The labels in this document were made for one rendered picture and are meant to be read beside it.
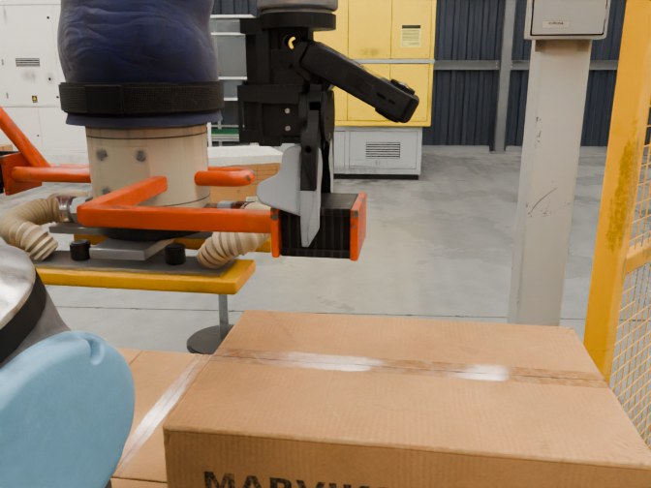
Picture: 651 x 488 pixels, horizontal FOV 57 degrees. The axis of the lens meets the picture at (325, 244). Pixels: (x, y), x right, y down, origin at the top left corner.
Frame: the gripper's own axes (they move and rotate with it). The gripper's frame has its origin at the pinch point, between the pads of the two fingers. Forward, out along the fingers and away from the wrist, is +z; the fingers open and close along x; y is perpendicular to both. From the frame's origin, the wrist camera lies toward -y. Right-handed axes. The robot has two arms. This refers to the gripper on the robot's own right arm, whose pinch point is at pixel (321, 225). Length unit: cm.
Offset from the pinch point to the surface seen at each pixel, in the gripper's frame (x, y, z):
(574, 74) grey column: -119, -50, -14
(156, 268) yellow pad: -13.7, 24.6, 10.3
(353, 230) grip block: 4.3, -3.7, -0.7
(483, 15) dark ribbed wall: -1087, -113, -111
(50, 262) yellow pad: -14.0, 40.1, 10.3
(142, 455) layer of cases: -52, 50, 69
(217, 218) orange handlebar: 1.1, 10.5, -0.6
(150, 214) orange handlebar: 1.1, 17.7, -0.8
